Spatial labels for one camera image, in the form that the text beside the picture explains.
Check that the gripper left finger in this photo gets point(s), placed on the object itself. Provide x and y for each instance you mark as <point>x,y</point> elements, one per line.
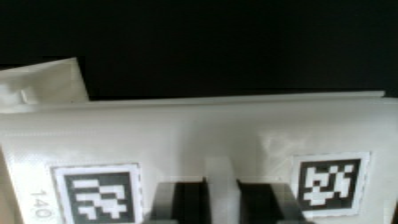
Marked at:
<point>182,203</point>

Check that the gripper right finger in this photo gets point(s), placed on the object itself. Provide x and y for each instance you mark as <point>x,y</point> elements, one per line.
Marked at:
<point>269,206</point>

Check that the white cabinet door panel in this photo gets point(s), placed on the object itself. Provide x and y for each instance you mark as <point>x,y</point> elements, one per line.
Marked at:
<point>91,152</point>

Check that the white cabinet body box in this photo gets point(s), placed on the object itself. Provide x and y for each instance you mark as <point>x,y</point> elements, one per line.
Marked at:
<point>41,84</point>

